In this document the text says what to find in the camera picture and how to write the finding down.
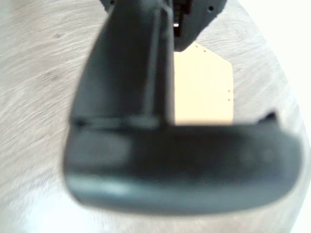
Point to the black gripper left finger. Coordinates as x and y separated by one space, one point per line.
121 72

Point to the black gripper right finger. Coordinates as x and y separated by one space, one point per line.
201 17

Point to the black U-shaped block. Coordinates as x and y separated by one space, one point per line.
182 165

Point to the tan square board with holes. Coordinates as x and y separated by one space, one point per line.
201 92

